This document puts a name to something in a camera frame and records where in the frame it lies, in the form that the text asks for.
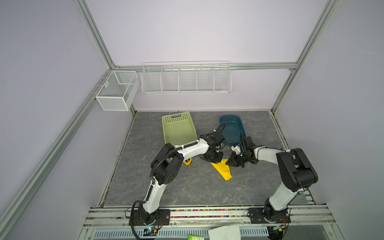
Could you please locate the white paper sheet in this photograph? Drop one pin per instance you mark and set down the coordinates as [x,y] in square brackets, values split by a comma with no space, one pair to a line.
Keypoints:
[225,233]

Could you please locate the small white wire basket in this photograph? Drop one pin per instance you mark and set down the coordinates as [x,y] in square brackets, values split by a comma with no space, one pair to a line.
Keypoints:
[118,91]

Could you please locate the yellow tape measure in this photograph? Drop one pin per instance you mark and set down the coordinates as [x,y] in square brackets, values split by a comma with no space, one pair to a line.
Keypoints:
[187,162]

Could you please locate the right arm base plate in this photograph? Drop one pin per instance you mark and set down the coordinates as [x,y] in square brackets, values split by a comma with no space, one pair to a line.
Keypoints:
[268,216]

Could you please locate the green small object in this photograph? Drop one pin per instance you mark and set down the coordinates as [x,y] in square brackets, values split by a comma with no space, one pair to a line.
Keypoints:
[192,237]

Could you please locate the light green perforated basket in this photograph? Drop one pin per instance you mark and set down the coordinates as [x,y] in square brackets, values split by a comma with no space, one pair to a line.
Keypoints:
[179,129]

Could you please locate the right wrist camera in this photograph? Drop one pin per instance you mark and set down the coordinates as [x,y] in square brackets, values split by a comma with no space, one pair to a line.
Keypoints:
[236,149]

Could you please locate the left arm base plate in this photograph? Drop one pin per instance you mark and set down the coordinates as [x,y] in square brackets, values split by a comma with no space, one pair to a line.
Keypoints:
[160,217]

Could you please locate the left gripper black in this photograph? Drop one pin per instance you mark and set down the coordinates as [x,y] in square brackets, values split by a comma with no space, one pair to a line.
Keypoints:
[217,160]

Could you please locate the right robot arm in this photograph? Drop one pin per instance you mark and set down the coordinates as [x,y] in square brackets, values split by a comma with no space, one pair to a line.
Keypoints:
[296,171]

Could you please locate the teal plastic tray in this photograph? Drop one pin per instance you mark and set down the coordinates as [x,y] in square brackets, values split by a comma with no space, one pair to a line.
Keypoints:
[233,131]

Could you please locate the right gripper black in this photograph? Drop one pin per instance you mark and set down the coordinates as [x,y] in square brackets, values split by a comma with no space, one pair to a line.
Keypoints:
[232,160]

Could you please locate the yellow paper napkin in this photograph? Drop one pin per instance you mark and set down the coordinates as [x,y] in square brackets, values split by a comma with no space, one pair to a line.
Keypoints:
[223,169]

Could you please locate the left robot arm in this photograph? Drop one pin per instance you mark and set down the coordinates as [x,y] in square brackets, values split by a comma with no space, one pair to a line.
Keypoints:
[167,163]

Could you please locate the long white wire shelf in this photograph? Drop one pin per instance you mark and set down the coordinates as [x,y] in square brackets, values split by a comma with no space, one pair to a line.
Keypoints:
[186,77]

